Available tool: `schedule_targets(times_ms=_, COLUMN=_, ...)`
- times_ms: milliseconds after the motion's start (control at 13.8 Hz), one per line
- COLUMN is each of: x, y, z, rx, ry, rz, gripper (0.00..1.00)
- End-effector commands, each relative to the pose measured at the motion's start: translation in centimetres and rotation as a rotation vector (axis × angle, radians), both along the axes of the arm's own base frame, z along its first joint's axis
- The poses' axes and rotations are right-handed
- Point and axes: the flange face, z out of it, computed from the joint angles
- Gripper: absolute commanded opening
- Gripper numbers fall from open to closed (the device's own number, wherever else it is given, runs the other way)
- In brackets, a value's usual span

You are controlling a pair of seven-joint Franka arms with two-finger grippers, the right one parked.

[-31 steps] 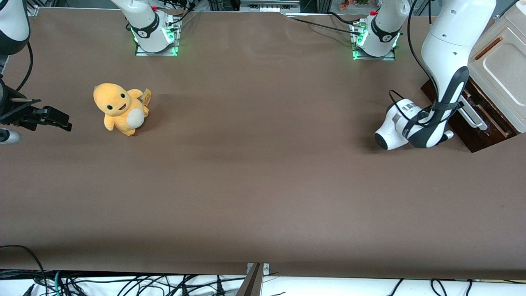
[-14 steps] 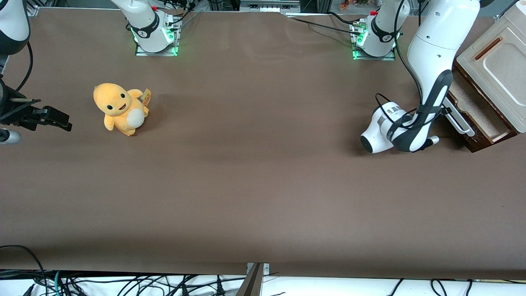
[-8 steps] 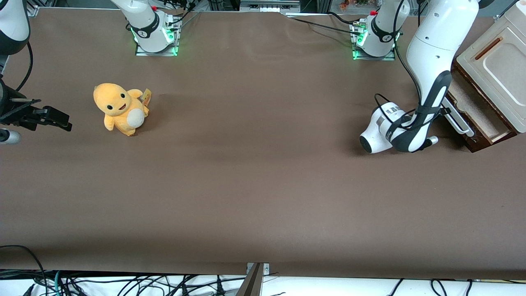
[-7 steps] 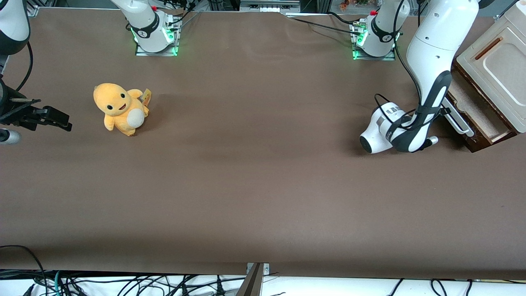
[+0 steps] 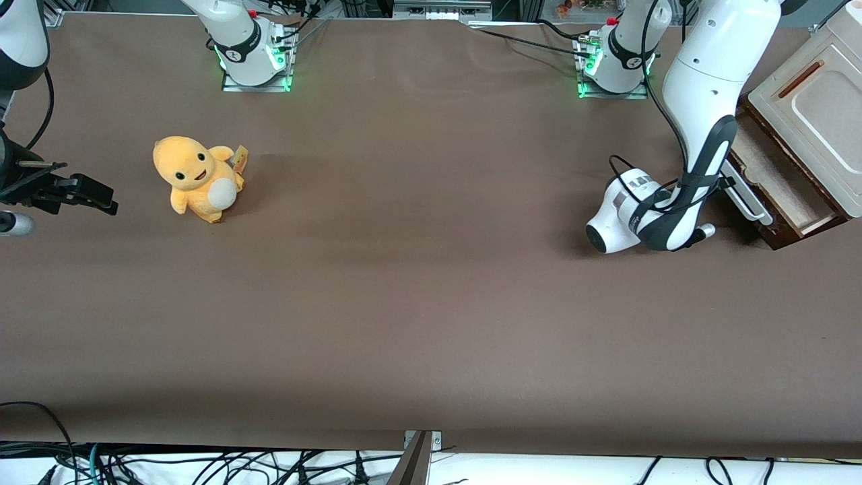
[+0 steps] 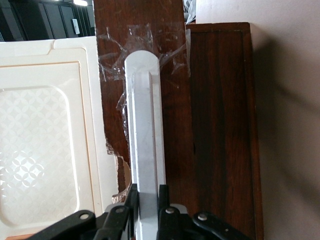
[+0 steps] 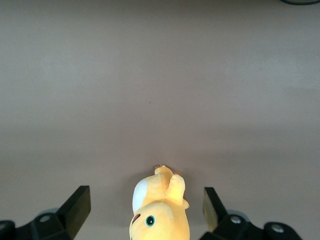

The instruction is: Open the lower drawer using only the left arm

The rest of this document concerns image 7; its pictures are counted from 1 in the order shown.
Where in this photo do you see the brown table cover sheet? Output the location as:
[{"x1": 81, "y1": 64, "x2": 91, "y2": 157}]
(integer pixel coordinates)
[{"x1": 0, "y1": 0, "x2": 320, "y2": 240}]

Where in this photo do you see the dark green cable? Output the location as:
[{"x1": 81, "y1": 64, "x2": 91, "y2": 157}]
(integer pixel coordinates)
[{"x1": 279, "y1": 0, "x2": 320, "y2": 6}]

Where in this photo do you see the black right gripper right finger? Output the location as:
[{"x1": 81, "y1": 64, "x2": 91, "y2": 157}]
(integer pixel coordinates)
[{"x1": 201, "y1": 186, "x2": 302, "y2": 240}]

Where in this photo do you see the yellow plush toy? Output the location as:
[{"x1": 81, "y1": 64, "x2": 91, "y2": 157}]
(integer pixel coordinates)
[{"x1": 128, "y1": 164, "x2": 191, "y2": 240}]

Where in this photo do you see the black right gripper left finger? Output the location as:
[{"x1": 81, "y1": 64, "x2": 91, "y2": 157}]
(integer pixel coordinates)
[{"x1": 0, "y1": 185, "x2": 91, "y2": 240}]

